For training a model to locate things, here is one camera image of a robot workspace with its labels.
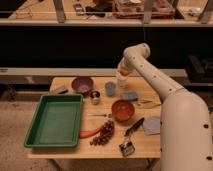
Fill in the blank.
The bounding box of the orange carrot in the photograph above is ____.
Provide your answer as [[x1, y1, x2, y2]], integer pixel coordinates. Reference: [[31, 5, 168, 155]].
[[79, 127, 101, 139]]

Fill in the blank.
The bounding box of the grey block eraser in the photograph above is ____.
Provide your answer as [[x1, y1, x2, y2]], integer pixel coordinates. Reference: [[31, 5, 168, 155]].
[[50, 85, 68, 94]]

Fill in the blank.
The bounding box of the bunch of red grapes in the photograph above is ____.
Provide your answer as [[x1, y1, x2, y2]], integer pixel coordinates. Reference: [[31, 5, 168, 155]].
[[90, 120, 115, 145]]

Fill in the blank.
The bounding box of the grey folded cloth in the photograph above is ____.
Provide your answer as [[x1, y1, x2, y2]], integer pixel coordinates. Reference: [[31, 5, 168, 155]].
[[143, 116, 160, 135]]

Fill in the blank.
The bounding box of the yellow apple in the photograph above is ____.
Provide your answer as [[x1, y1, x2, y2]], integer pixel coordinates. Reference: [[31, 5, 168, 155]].
[[120, 71, 129, 76]]

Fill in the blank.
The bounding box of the yellow flat card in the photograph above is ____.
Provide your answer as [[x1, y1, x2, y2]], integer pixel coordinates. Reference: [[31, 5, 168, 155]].
[[136, 100, 160, 109]]

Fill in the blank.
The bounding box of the blue plastic cup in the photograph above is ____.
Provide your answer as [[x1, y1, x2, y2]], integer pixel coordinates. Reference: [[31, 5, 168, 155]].
[[105, 82, 116, 97]]

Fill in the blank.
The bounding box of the purple bowl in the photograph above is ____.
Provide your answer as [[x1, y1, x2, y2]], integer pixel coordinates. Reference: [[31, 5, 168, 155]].
[[71, 76, 93, 94]]

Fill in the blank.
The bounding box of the wooden table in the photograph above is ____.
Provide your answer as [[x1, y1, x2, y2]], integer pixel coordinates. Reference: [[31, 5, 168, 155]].
[[27, 76, 164, 160]]

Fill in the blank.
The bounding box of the green plastic tray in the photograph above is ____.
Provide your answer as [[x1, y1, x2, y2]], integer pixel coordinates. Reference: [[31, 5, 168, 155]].
[[24, 94, 83, 148]]

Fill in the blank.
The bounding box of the orange bowl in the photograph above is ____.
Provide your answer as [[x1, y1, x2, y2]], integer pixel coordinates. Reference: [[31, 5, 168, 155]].
[[111, 100, 135, 122]]

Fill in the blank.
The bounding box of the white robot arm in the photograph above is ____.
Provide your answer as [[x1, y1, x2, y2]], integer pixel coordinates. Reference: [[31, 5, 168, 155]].
[[117, 43, 213, 171]]

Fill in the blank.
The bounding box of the small metal cup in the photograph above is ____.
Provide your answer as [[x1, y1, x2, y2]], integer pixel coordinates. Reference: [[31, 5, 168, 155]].
[[90, 91, 100, 105]]

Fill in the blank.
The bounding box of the blue sponge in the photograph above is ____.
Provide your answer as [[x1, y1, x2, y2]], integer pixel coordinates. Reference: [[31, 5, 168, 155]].
[[121, 92, 138, 101]]

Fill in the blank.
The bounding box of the black handled brush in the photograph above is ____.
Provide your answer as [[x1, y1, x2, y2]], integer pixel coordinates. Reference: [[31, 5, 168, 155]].
[[124, 118, 144, 137]]

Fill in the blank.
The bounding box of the white paper cup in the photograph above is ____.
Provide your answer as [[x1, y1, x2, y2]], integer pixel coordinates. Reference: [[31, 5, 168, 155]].
[[116, 74, 127, 88]]

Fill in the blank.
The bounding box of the black binder clip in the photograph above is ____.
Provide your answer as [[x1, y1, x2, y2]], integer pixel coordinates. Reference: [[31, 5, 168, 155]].
[[119, 138, 135, 157]]

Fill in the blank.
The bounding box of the metal spoon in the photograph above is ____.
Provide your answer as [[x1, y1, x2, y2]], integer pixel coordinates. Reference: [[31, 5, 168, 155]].
[[87, 114, 112, 118]]

